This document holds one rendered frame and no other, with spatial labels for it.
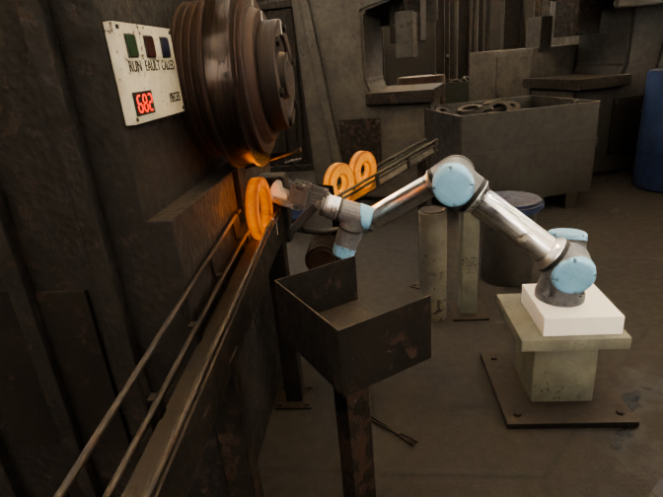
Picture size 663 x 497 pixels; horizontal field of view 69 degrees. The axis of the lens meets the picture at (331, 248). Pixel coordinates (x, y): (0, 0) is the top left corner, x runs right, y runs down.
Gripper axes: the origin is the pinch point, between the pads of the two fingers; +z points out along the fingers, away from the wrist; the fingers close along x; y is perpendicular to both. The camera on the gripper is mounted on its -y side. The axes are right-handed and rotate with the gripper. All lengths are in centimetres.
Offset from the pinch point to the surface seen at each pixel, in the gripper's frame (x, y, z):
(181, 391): 78, -15, -7
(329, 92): -262, 12, 12
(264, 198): 6.4, 0.9, -1.8
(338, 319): 53, -6, -32
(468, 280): -55, -31, -88
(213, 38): 31, 43, 13
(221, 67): 33, 37, 9
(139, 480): 96, -16, -8
